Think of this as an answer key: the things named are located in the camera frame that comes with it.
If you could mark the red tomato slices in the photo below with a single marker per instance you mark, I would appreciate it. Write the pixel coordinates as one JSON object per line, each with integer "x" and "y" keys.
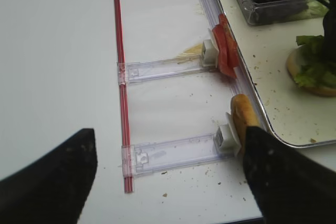
{"x": 228, "y": 55}

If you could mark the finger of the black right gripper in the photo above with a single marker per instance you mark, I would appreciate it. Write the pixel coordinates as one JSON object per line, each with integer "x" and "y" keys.
{"x": 328, "y": 47}

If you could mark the lettuce leaves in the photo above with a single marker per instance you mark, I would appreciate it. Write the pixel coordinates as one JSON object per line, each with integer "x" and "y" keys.
{"x": 318, "y": 69}

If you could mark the upright bun half left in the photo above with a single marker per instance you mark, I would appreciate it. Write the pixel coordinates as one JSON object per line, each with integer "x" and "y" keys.
{"x": 243, "y": 115}

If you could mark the bottom bun on tray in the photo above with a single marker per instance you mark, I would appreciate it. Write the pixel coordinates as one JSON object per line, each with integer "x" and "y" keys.
{"x": 294, "y": 63}

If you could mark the left red straw rail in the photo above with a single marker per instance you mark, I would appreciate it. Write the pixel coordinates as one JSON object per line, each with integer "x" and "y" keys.
{"x": 126, "y": 142}

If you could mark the white tomato pusher block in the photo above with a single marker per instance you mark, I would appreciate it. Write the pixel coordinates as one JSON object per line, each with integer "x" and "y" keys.
{"x": 210, "y": 51}

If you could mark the clear tomato dispenser track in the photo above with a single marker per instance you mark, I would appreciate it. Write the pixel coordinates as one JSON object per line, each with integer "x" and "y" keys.
{"x": 135, "y": 72}

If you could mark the white bun pusher block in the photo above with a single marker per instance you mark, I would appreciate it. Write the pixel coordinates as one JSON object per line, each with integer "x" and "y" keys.
{"x": 226, "y": 139}

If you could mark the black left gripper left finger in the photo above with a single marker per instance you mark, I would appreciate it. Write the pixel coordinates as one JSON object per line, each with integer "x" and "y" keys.
{"x": 53, "y": 189}

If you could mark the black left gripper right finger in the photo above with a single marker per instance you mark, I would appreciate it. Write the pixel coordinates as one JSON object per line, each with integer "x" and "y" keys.
{"x": 287, "y": 186}

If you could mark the left clear long rail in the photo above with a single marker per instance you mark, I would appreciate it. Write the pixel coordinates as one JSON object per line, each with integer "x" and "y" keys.
{"x": 243, "y": 83}

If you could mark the clear left bun track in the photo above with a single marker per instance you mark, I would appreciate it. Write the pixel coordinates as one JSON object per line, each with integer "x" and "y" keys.
{"x": 143, "y": 159}

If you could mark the white rectangular tray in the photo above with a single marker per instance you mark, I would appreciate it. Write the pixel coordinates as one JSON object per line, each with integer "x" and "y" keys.
{"x": 295, "y": 116}

